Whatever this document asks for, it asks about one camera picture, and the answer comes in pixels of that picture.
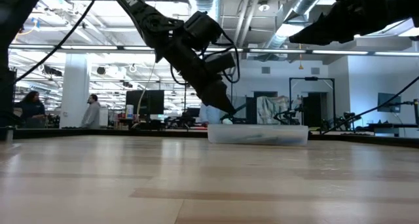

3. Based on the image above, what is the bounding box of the black frame stand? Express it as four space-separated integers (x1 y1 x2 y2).
288 76 337 132

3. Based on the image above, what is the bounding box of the white pillar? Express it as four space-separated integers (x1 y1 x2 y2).
59 52 91 130

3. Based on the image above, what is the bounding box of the grey cloth cover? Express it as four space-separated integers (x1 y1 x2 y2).
255 95 291 126

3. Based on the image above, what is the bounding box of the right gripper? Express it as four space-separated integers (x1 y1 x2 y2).
288 0 419 45

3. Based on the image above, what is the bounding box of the person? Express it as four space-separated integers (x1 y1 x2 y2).
13 90 47 130
198 102 225 125
80 93 102 130

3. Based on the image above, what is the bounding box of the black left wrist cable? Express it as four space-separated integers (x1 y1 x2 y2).
170 28 242 88

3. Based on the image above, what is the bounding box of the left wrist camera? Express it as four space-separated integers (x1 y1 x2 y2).
206 51 237 76

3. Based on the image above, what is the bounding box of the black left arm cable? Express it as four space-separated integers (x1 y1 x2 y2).
14 0 104 84

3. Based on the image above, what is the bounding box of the wall-mounted monitor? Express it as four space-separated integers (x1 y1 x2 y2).
376 92 402 114

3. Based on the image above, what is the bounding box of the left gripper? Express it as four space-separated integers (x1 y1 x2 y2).
163 43 238 116

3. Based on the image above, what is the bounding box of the clear plastic supply box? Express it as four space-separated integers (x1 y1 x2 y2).
207 123 310 147

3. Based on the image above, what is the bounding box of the black aluminium table frame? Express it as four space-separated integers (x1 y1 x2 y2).
0 127 419 149

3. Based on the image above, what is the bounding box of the black monitor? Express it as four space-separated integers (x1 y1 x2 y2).
125 89 166 117

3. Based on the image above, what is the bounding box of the white cabinet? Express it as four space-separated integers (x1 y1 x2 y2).
100 107 110 127

